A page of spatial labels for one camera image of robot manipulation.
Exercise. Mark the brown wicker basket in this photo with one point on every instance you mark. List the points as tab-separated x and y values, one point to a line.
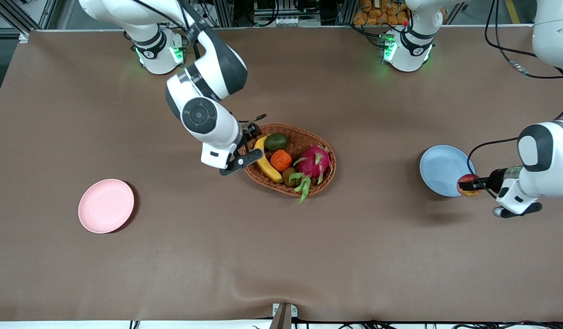
254	176

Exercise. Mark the red yellow apple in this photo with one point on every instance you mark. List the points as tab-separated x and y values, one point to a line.
469	194

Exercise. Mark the light blue plate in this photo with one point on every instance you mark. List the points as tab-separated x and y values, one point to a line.
441	169

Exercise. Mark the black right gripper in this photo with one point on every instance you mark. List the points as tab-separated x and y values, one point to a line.
248	135

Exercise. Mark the metal edge bracket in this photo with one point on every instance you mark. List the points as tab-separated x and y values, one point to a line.
284	316

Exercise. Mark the yellow banana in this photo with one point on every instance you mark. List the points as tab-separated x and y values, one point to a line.
268	168

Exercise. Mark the white terminal strip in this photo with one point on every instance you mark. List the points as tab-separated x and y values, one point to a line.
298	21

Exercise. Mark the green avocado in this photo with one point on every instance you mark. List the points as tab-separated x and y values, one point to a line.
277	141

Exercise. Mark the pile of orange fruit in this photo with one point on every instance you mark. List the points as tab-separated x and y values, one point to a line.
377	13

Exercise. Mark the pink plate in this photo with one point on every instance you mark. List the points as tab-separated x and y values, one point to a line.
106	206

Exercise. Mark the brown table cloth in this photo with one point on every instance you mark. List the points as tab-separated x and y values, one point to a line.
281	256

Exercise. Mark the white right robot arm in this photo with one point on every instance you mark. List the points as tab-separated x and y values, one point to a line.
208	119

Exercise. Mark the pink dragon fruit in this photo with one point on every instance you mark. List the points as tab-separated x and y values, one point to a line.
314	162

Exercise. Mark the aluminium frame post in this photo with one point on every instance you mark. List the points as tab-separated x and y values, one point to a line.
30	11

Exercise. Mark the brown kiwi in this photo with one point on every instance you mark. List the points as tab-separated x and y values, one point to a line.
289	177

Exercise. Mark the orange tangerine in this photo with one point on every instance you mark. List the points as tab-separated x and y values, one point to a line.
281	160

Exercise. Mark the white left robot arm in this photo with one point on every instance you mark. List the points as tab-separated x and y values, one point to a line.
555	160

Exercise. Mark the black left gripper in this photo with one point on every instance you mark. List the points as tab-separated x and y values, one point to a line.
493	177

